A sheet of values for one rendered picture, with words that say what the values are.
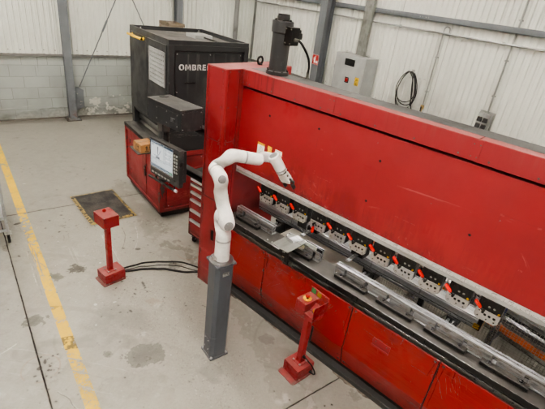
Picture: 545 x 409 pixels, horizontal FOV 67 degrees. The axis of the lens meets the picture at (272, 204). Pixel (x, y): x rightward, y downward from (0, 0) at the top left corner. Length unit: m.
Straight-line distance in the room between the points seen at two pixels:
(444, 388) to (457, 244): 1.07
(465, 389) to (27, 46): 8.91
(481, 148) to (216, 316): 2.32
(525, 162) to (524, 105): 4.28
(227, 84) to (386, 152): 1.48
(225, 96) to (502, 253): 2.40
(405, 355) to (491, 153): 1.61
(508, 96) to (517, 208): 4.35
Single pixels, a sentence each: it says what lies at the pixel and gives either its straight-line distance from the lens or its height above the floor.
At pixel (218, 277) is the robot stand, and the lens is 3.30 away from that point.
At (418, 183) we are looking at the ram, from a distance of 2.94.
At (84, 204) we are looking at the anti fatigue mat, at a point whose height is 0.01.
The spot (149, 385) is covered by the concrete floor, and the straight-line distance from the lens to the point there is 3.76.
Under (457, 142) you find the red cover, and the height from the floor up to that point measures 2.24.
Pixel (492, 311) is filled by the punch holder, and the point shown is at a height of 1.27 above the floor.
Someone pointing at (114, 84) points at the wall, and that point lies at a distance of 10.10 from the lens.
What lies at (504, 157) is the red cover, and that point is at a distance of 2.72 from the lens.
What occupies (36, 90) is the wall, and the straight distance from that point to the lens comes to 9.80.
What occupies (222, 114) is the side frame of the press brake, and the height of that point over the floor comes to 1.91.
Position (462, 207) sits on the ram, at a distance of 2.88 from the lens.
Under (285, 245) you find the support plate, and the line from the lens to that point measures 3.58.
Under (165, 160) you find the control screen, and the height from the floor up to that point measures 1.45.
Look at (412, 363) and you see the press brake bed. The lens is 3.44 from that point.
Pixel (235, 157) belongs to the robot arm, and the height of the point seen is 1.88.
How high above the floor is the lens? 2.92
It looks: 27 degrees down
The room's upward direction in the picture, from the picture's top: 8 degrees clockwise
